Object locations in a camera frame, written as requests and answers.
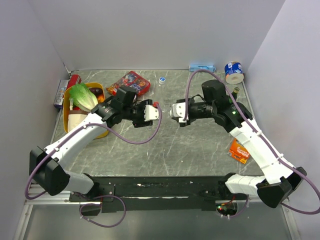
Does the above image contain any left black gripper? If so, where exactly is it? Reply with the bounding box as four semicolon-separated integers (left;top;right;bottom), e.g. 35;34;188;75
122;99;154;128

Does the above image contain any clear plastic bottle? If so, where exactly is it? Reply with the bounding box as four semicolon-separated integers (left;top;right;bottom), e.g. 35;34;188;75
151;78;166;102

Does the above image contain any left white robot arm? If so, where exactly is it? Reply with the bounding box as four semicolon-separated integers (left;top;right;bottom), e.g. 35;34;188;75
29;86;161;201

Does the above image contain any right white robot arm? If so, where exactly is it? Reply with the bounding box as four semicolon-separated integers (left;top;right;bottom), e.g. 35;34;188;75
169;79;302;208

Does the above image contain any green glass bottle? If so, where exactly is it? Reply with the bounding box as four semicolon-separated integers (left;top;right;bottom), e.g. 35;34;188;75
229;87;240;104

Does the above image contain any red snack package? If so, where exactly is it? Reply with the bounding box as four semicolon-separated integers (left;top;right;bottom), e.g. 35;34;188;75
106;71;151;96

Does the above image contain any orange fruit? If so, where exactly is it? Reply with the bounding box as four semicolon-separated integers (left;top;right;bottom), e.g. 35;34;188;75
97;96;105;103

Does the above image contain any blue tissue pack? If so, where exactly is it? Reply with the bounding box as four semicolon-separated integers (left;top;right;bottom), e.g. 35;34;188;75
188;64;216;73

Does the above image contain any dark eggplant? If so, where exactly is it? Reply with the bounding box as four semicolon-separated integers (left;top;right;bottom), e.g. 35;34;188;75
89;87;104;96

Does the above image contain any orange razor box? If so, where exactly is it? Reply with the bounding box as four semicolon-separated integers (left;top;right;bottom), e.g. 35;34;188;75
228;138;251;164

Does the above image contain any green cabbage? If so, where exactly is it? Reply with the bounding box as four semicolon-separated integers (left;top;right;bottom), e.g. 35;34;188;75
69;83;98;112

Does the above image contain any beige paper bag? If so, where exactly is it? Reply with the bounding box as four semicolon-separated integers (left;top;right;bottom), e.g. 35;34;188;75
67;113;87;132

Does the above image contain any yellow plastic basket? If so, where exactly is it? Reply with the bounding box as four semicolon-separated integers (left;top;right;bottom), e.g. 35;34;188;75
62;82;106;133

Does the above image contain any grey foil box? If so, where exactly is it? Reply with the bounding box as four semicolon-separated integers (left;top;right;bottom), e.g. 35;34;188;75
53;79;69;109

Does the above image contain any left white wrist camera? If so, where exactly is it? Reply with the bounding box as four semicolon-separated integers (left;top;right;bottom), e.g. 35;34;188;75
144;104;160;122

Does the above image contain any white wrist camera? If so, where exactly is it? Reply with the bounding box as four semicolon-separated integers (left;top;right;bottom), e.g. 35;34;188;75
144;104;160;122
169;102;189;123

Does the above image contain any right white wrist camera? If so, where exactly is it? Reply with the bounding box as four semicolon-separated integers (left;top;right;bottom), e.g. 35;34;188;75
169;102;189;123

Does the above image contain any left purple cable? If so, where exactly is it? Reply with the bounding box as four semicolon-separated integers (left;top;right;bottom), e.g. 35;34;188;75
24;103;163;228

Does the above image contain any purple cable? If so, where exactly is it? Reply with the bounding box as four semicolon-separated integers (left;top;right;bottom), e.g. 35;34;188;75
182;69;320;218
24;103;163;228

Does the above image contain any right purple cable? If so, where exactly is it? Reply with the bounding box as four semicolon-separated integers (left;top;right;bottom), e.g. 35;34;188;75
182;69;320;218

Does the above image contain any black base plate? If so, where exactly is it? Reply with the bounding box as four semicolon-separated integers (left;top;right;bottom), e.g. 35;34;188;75
69;176;246;213

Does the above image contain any aluminium rail frame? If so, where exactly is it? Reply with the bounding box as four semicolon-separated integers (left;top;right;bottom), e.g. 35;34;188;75
14;185;301;240

